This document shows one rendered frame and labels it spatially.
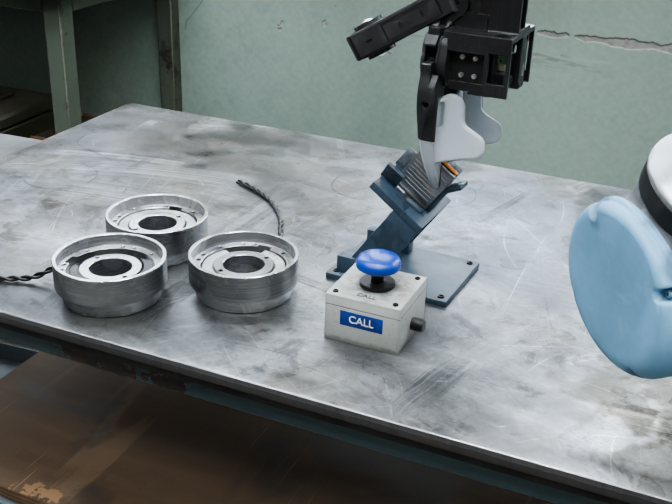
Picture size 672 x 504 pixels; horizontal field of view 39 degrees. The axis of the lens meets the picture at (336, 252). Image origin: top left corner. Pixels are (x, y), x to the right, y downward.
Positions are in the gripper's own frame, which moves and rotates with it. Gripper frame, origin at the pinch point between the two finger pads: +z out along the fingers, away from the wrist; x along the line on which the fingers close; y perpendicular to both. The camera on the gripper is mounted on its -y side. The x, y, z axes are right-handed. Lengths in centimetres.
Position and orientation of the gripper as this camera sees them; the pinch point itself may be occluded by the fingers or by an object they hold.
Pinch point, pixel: (435, 167)
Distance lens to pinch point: 92.4
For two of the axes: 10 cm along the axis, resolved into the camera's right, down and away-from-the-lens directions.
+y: 8.9, 2.2, -3.9
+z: -0.3, 9.0, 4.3
